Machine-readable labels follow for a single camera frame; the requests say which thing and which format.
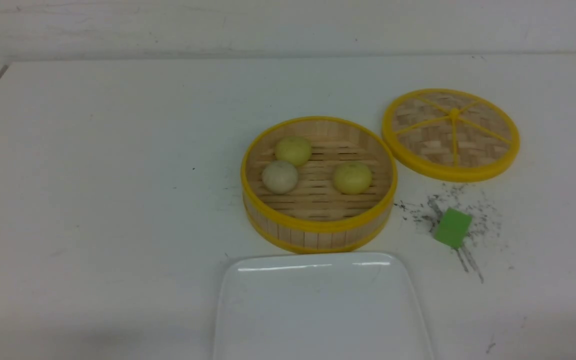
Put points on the pale white steamed bun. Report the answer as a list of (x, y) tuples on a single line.
[(280, 177)]

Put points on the yellow steamed bun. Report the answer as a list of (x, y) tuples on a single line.
[(352, 177), (295, 150)]

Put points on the white rectangular plate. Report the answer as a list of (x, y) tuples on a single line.
[(358, 305)]

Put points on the bamboo steamer basket yellow rim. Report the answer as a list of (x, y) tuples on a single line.
[(315, 217)]

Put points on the bamboo steamer lid yellow rim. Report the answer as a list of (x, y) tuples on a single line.
[(450, 135)]

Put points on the green cube block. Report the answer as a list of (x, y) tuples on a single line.
[(453, 227)]

